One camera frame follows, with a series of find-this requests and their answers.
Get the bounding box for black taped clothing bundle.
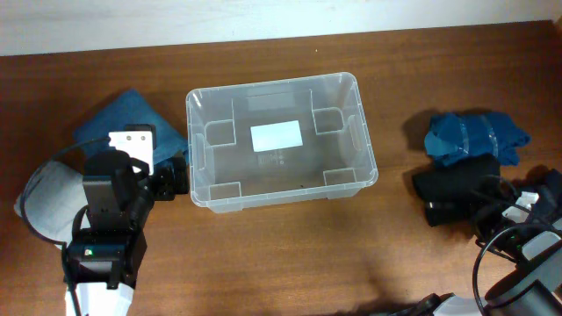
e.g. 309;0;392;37
412;154;501;227

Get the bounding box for blue taped clothing bundle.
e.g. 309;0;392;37
424;111;530;167

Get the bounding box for light blue jeans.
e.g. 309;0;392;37
25;162;88;244

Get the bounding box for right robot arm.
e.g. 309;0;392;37
432;215;561;316

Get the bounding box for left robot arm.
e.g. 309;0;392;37
61;124;189;315

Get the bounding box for white label in container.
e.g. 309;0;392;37
250;120;303;153

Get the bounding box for clear plastic storage container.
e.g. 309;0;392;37
185;72;378;213

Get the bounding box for dark navy clothing bundle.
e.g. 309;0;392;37
528;169;561;222

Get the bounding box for dark blue folded jeans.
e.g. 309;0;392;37
72;90;189;165

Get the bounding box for right black camera cable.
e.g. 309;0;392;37
469;174;562;316

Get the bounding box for black camera cable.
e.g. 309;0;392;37
18;136;111;316
469;174;562;316

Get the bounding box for left black camera cable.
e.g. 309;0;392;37
18;136;111;316

